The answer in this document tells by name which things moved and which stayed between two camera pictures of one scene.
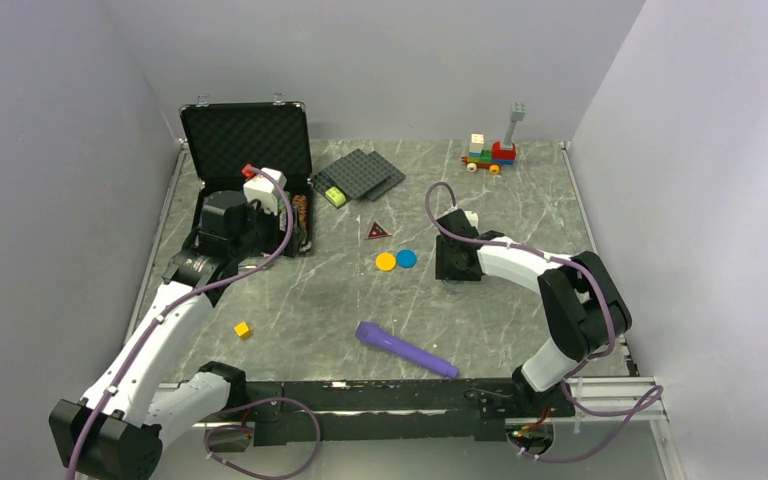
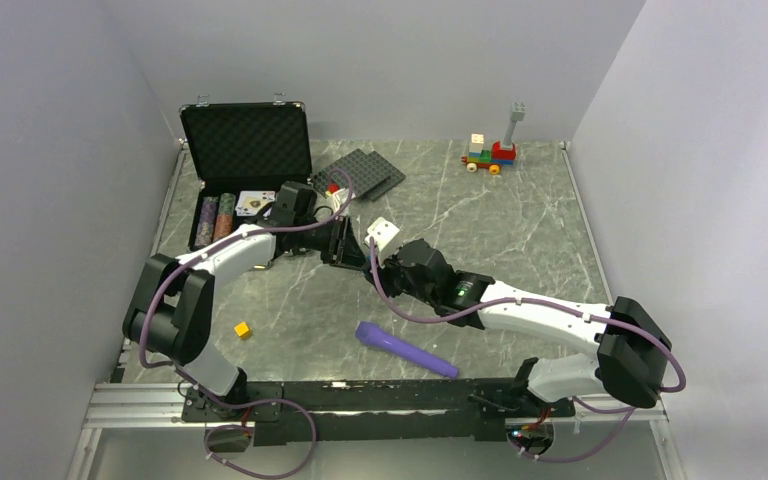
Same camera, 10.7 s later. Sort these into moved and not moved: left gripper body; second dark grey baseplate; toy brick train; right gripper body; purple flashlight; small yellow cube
Moved: left gripper body; right gripper body
Not moved: second dark grey baseplate; toy brick train; purple flashlight; small yellow cube
